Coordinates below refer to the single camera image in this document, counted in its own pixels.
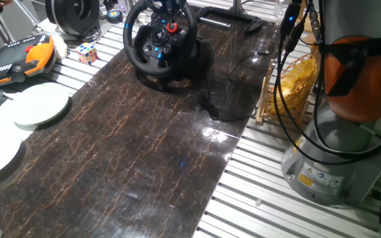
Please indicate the black racing steering wheel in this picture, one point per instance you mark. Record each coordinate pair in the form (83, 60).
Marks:
(157, 71)

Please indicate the dark brown marble mat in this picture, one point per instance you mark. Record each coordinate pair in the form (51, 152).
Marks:
(111, 158)

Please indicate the orange black teach pendant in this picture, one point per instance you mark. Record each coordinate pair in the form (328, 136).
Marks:
(12, 59)

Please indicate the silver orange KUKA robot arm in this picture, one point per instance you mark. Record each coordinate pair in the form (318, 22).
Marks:
(326, 148)

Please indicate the person hand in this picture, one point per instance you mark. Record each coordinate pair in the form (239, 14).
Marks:
(2, 2)

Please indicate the yellow basket in wooden frame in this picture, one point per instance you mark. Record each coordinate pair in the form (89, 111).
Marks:
(293, 86)

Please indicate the Rubik's cube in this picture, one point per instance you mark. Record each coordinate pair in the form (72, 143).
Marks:
(87, 54)

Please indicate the black steering wheel base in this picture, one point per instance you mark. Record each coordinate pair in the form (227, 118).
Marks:
(202, 59)

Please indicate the white plate with green rim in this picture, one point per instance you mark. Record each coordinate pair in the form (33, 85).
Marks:
(40, 104)

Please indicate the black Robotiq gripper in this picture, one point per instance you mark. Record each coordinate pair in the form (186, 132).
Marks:
(167, 4)

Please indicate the white egg shaped object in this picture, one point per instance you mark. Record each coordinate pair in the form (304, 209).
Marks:
(61, 46)

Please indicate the round black tape measure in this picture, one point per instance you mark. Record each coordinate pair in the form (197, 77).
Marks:
(114, 15)

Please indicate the black filament spool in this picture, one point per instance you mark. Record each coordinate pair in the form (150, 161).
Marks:
(65, 16)

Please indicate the black clamp stand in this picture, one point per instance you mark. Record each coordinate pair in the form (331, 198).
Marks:
(230, 15)

